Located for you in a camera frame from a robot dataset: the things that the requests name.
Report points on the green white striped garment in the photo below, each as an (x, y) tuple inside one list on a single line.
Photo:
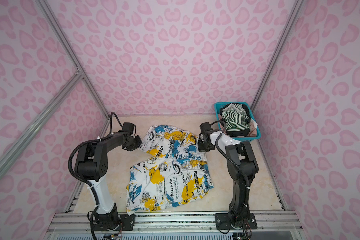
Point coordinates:
[(236, 117)]

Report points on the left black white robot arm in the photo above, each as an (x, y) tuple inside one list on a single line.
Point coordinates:
[(88, 163)]

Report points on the white yellow blue printed garment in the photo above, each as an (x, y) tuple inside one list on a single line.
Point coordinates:
[(176, 174)]

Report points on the diagonal aluminium wall strut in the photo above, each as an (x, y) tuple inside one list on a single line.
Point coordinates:
[(11, 155)]

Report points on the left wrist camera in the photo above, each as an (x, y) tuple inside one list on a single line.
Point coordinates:
[(129, 128)]

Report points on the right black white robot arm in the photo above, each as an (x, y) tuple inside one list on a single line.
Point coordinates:
[(242, 167)]

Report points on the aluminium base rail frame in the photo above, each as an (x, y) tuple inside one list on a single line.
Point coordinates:
[(263, 225)]

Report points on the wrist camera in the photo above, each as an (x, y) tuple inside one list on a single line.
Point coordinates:
[(205, 128), (129, 128)]

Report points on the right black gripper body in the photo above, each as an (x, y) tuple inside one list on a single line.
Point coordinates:
[(202, 147)]

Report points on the teal plastic laundry basket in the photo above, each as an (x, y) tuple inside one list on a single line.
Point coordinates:
[(220, 105)]

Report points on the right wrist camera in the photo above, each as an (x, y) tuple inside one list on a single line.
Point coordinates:
[(205, 128)]

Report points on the black garment in basket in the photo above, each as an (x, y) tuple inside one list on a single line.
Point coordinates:
[(239, 133)]

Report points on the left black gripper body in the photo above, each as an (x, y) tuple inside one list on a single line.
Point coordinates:
[(136, 143)]

